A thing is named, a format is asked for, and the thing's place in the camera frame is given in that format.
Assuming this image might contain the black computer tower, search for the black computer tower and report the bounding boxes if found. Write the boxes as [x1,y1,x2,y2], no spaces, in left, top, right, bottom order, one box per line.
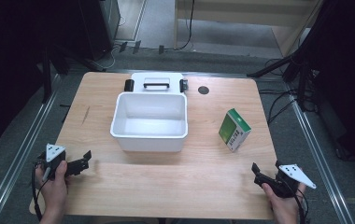
[78,0,121,62]

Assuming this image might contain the black floor cables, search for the black floor cables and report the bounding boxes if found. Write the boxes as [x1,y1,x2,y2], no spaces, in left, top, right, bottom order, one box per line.
[258,57,320,126]

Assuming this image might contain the light wooden panel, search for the light wooden panel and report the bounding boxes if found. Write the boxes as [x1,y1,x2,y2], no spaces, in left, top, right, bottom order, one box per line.
[174,0,324,58]

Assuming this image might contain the metal floor rail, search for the metal floor rail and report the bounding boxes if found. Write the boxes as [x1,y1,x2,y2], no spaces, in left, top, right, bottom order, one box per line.
[282,83,355,224]
[0,74,62,224]

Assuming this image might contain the person's right hand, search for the person's right hand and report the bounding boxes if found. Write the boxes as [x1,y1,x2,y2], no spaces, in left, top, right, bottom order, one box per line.
[261,182,307,224]

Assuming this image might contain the black hanging cable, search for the black hanging cable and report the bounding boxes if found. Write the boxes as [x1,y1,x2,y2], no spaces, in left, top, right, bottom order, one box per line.
[175,0,196,51]

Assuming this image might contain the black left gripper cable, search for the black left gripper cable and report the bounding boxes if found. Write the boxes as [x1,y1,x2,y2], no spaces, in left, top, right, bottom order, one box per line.
[31,160,50,222]

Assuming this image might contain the white floor cable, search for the white floor cable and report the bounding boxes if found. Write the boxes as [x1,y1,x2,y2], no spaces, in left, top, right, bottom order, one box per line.
[102,14,127,71]

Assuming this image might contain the green and white carton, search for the green and white carton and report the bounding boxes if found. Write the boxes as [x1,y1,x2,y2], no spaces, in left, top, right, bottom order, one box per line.
[218,107,252,153]

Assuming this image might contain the white plastic storage box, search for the white plastic storage box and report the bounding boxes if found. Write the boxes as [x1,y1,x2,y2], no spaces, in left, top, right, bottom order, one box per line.
[109,72,189,153]

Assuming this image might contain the person's left hand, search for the person's left hand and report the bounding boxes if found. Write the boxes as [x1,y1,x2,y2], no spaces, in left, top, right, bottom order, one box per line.
[35,160,70,217]

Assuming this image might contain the black metal stand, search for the black metal stand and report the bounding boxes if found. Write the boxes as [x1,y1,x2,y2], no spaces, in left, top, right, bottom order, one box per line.
[40,46,54,105]

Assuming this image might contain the black tripod stand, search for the black tripod stand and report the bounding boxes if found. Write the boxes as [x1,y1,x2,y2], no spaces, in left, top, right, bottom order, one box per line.
[246,46,315,112]

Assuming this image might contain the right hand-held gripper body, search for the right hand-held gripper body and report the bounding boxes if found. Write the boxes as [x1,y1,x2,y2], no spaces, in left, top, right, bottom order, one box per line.
[261,161,318,199]

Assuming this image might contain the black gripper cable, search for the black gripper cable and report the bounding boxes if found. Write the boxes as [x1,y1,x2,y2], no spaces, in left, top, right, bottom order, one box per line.
[286,178,310,224]
[31,160,50,222]

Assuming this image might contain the dark curtain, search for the dark curtain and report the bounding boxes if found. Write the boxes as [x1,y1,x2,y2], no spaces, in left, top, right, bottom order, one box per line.
[0,0,83,154]
[303,0,355,172]

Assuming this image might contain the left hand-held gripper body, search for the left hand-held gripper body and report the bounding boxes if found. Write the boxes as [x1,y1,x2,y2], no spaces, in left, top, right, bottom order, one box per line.
[36,143,71,181]

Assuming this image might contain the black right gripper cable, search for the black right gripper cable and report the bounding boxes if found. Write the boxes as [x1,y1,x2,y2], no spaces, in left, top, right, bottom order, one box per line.
[286,178,310,224]

